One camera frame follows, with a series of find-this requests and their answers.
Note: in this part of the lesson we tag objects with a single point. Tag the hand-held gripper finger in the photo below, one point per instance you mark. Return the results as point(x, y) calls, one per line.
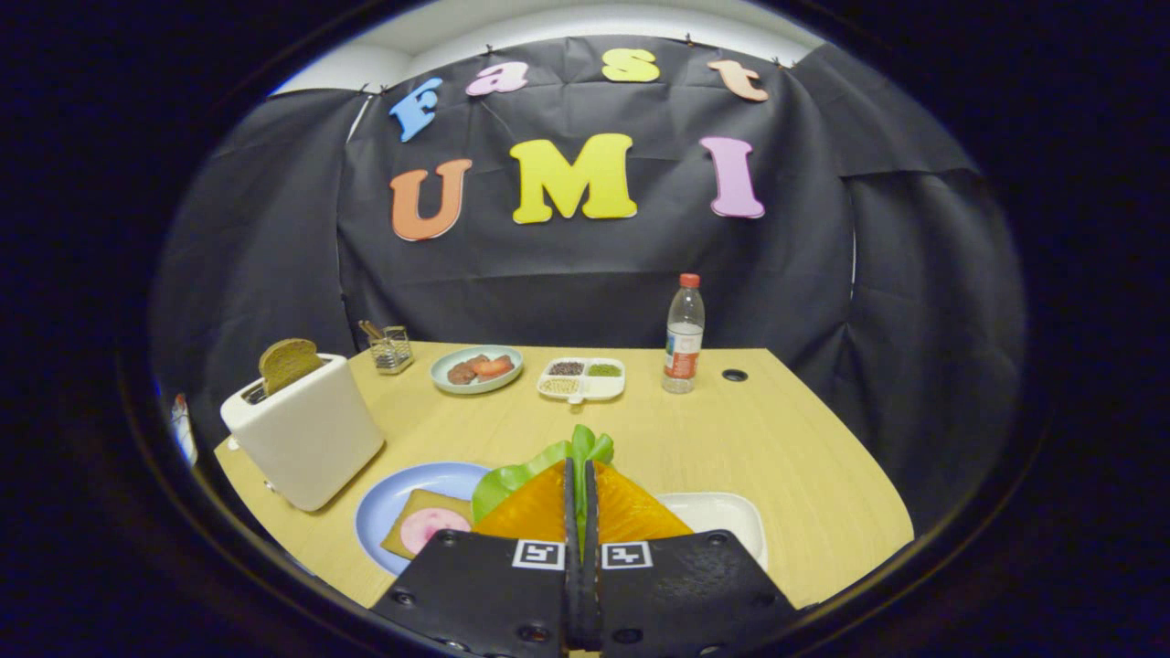
point(572, 567)
point(591, 585)

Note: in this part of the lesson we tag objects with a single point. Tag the green lettuce leaf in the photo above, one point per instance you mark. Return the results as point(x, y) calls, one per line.
point(512, 480)

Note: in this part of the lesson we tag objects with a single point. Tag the brown bread slice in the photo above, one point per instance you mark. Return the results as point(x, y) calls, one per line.
point(289, 364)

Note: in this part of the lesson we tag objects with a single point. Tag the pink ham slice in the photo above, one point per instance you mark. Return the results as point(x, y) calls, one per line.
point(431, 528)

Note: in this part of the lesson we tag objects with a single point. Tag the white rectangular dish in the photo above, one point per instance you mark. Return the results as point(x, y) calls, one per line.
point(722, 512)

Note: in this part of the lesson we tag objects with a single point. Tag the tan toast slice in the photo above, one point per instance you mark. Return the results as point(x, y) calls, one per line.
point(411, 512)

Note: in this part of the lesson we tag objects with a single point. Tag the white compartment dish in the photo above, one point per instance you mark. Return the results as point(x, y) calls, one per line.
point(603, 388)

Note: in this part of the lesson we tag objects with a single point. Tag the beige seeds portion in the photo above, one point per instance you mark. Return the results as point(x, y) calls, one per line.
point(559, 386)

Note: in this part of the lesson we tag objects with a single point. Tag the blue round plate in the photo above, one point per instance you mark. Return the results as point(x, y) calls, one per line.
point(402, 484)

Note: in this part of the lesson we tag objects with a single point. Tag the dark seeds portion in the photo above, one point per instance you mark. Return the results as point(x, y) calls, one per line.
point(567, 368)

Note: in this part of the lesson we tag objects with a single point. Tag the green seasoning portion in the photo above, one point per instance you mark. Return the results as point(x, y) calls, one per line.
point(603, 369)

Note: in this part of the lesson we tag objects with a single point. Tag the pale green plate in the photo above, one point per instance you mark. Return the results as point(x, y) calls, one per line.
point(475, 387)

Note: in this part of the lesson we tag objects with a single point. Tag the red meat piece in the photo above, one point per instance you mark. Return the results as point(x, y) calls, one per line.
point(495, 367)

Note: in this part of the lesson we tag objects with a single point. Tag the brown meat piece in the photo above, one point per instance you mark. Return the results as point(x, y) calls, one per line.
point(462, 372)

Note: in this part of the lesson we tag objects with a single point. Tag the clear water bottle red cap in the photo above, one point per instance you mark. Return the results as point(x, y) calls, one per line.
point(684, 347)

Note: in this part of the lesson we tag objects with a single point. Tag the white toaster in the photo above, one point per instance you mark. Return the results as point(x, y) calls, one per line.
point(311, 439)

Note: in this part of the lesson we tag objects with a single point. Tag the black backdrop cloth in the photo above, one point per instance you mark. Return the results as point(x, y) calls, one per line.
point(594, 274)

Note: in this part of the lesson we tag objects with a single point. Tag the white and red object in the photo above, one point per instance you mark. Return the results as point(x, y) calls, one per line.
point(185, 429)

